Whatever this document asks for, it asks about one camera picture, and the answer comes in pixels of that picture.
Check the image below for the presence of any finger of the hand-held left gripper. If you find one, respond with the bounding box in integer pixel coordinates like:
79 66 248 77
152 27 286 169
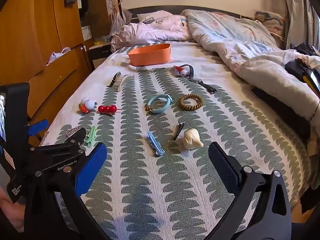
27 119 49 138
29 127 86 159

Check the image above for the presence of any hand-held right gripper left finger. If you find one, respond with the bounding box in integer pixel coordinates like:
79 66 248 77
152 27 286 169
24 142 110 240

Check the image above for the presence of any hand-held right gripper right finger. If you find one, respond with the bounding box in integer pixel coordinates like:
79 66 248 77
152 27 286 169
205 142 292 240

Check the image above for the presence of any rhinestone hair clip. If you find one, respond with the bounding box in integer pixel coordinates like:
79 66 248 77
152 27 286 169
65 127 80 138

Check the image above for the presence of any green hair clip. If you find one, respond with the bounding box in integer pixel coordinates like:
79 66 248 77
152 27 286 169
86 126 98 148

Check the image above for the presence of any carrot pompom hair clip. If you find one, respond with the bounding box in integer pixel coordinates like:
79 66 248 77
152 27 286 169
79 97 98 114

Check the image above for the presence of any cream claw hair clip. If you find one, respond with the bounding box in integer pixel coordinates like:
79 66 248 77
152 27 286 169
175 128 204 150

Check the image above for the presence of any blue hair clip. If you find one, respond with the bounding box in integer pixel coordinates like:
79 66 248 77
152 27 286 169
147 131 166 157

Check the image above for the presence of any brown spiral hair tie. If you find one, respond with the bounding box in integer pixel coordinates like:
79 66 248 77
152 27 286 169
179 93 204 111

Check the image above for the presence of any person's left hand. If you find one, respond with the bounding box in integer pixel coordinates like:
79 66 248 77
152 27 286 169
0 188 26 234

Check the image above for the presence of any red ball hair clip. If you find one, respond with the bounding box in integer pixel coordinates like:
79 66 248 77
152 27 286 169
98 104 123 117

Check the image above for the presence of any black comb hair clip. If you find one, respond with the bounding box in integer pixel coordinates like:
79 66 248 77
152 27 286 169
172 121 186 142

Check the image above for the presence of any clear plastic hair claw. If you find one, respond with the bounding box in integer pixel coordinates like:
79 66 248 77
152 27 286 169
117 74 135 92

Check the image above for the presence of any white plastic bag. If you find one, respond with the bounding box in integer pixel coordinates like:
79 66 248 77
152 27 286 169
47 47 72 63

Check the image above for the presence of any black wrist watch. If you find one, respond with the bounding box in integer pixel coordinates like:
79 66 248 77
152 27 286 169
184 64 218 94

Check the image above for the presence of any wooden wardrobe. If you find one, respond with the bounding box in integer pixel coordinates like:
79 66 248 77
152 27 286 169
0 0 113 130

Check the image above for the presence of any bedside nightstand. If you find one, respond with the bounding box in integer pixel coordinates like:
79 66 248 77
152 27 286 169
89 42 113 68

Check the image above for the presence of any white storage box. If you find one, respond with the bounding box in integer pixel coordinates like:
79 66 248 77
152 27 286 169
81 26 93 41

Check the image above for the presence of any santa hair clip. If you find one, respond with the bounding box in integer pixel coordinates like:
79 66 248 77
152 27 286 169
173 65 191 77

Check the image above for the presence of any orange plastic basket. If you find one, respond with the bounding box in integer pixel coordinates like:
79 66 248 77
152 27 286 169
128 43 171 67

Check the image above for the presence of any clear hanging plastic bag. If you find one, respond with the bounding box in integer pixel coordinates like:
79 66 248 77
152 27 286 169
109 5 127 36

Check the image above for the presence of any printed pastel comforter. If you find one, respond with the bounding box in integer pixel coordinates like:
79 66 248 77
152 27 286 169
180 9 320 122

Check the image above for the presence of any black and yellow bag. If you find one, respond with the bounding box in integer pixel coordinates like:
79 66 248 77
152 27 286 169
284 59 320 92

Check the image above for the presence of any pink crumpled quilt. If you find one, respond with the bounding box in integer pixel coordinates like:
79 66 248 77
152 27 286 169
111 15 193 48

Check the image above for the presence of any white pillow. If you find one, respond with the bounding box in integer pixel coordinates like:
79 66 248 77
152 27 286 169
137 10 173 23

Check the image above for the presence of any printed pillow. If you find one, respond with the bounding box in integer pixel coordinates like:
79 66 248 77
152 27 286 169
254 11 286 37

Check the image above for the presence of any dark bed headboard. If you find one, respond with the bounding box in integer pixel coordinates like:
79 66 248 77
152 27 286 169
127 5 256 21

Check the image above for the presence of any grey curtain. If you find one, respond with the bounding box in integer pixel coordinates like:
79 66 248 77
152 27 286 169
279 0 320 53

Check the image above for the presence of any black bead bracelet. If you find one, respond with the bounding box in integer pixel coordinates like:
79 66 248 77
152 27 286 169
109 72 122 87

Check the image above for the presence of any teal bangle bracelet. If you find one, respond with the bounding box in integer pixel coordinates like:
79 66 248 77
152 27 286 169
146 94 173 114

